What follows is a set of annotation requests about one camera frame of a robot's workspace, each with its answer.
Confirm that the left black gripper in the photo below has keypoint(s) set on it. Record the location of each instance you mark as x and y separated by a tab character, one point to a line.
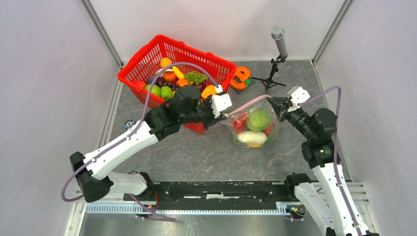
213	120

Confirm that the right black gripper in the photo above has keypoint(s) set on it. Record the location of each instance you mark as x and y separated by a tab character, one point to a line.
281	105

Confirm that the green toy cabbage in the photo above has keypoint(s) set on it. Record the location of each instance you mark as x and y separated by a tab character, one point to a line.
258	120

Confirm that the red toy apple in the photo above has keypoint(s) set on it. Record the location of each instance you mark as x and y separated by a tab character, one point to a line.
269	130

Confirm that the orange red toy mango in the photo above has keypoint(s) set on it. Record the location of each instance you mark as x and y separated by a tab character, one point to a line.
240	123

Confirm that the clear zip top bag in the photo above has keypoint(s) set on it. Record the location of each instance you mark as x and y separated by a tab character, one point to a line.
258	103

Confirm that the white toy radish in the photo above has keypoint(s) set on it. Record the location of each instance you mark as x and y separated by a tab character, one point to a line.
251	137

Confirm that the yellow toy lemon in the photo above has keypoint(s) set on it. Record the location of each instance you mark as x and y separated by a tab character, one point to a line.
253	145

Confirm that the red plastic basket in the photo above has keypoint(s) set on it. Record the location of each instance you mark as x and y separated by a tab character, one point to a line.
146	62

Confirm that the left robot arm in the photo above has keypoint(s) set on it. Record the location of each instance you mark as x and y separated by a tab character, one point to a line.
94	171

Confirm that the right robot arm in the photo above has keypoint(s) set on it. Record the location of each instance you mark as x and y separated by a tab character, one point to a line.
337	214

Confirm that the black microphone tripod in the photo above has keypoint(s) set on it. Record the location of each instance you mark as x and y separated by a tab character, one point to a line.
269	82

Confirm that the green toy grapes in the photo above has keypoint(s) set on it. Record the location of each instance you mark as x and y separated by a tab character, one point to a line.
195	77

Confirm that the purple toy grapes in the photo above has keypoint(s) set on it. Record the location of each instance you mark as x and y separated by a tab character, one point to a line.
172	86

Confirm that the orange round toy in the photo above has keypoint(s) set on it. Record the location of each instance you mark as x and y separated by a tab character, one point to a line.
241	79

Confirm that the green toy pepper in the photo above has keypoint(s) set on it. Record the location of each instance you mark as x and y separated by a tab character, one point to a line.
166	92

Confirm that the yellow toy banana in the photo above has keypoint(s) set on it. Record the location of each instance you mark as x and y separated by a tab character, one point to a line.
178	72

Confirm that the orange toy pumpkin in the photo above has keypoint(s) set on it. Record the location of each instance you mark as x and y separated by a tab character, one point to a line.
169	77

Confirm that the green toy apple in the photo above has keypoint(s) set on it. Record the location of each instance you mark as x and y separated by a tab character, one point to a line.
155	90

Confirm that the grey microphone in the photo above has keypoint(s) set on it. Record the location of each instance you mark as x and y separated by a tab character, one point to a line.
277	34

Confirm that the orange toy tangerine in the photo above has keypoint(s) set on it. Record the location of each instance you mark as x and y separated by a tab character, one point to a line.
166	62

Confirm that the red toy strawberry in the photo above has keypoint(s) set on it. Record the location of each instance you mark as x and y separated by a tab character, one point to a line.
140	85

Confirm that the small blue cartoon toy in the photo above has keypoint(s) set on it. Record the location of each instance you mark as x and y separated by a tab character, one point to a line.
128	124

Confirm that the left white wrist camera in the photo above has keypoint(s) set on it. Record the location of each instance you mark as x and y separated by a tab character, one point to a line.
220	101

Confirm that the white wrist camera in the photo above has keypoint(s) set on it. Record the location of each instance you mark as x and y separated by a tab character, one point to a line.
220	101
297	96

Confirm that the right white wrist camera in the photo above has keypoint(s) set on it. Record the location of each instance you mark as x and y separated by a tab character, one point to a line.
297	96

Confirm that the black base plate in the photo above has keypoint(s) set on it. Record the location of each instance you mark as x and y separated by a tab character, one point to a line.
216	195

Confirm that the aluminium frame rail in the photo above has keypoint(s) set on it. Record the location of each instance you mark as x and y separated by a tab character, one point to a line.
114	203

